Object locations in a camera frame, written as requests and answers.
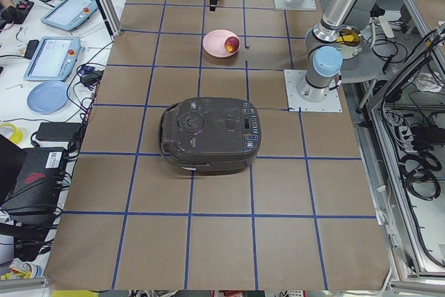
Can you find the red apple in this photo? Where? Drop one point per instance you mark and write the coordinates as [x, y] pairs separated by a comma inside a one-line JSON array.
[[231, 44]]

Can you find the blue plate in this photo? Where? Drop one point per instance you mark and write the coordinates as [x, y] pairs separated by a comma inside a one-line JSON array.
[[48, 97]]

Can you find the teach pendant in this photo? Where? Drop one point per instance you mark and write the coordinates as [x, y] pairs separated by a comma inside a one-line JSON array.
[[70, 14], [54, 59]]

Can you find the teach pendant far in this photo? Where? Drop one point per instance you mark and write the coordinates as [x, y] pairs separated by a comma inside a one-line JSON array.
[[70, 14]]

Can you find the black rice cooker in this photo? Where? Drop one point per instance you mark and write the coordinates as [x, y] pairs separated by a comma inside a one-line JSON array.
[[210, 134]]

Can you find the yellow tape roll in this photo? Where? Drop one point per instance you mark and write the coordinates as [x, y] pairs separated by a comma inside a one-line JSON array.
[[11, 132]]

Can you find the steel pot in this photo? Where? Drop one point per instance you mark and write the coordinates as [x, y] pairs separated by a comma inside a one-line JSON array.
[[349, 41]]

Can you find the teach pendant near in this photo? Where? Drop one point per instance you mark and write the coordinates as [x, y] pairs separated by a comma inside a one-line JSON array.
[[54, 59]]

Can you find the black power adapter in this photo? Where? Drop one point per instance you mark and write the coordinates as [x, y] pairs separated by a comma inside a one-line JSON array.
[[55, 132]]

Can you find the black computer box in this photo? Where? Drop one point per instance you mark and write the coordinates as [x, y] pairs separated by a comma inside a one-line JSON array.
[[31, 182]]

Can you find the pink plate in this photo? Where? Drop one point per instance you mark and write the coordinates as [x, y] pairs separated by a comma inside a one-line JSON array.
[[213, 43]]

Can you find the grey office chair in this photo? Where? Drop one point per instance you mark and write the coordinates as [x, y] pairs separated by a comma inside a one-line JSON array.
[[359, 62]]

